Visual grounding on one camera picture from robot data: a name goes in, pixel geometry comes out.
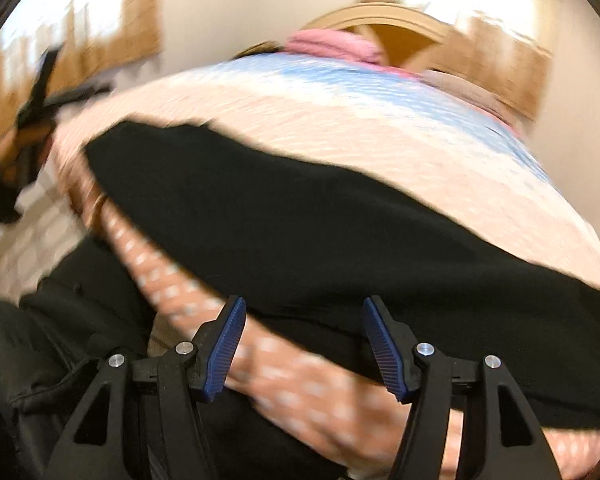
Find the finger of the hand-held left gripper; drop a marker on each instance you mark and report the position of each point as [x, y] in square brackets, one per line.
[82, 92]

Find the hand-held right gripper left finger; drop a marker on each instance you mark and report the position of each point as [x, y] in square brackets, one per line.
[227, 340]

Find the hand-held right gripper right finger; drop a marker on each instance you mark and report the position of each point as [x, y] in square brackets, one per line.
[380, 340]

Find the black pants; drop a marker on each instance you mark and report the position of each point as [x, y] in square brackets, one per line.
[280, 235]

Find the person's left hand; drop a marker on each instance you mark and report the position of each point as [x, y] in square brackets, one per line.
[9, 152]

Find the beige patterned window curtain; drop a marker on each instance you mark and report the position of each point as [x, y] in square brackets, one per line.
[80, 25]
[505, 45]

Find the person's dark clothing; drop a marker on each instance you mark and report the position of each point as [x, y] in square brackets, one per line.
[55, 340]

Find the brown patterned object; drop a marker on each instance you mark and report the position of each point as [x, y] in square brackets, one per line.
[260, 50]

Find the polka dot bed blanket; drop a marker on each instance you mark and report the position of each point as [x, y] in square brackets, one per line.
[330, 115]

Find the pink folded blanket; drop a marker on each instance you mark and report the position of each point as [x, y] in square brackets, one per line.
[330, 42]

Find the striped pillow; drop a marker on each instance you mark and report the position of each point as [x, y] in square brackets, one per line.
[460, 87]

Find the cream wooden headboard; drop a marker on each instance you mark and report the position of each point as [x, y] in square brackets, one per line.
[395, 35]

